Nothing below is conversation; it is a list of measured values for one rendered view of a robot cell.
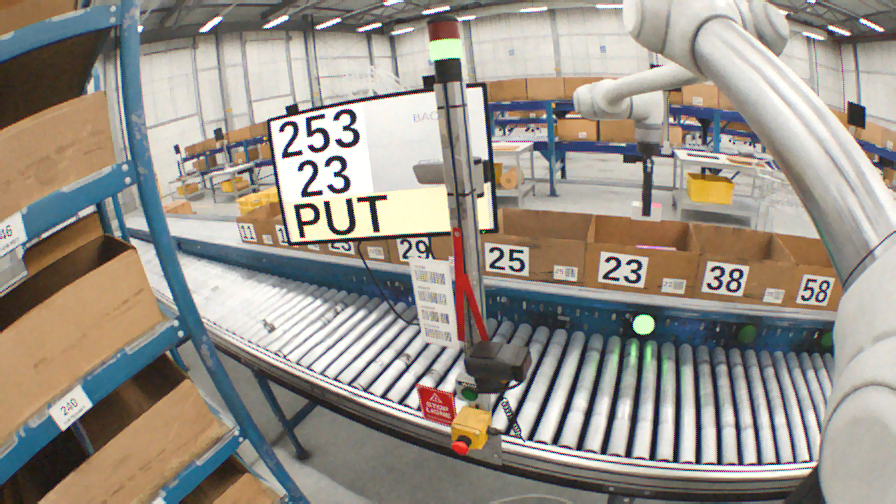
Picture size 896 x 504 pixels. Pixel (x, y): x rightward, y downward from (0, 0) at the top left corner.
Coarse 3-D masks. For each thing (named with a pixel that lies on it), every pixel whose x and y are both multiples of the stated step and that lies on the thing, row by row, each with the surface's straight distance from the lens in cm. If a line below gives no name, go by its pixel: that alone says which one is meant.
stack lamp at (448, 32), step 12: (432, 24) 61; (444, 24) 61; (456, 24) 62; (432, 36) 61; (444, 36) 60; (456, 36) 61; (432, 48) 61; (444, 48) 60; (456, 48) 61; (432, 60) 62
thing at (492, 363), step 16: (480, 352) 70; (496, 352) 69; (512, 352) 69; (528, 352) 70; (480, 368) 70; (496, 368) 68; (512, 368) 68; (528, 368) 71; (480, 384) 76; (496, 384) 74
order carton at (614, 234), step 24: (600, 216) 151; (624, 216) 150; (600, 240) 154; (624, 240) 154; (648, 240) 154; (672, 240) 154; (648, 264) 126; (672, 264) 126; (696, 264) 127; (600, 288) 131; (624, 288) 130; (648, 288) 130
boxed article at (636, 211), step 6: (636, 204) 126; (654, 204) 128; (660, 204) 129; (636, 210) 125; (654, 210) 125; (660, 210) 125; (636, 216) 125; (642, 216) 125; (654, 216) 126; (660, 216) 126
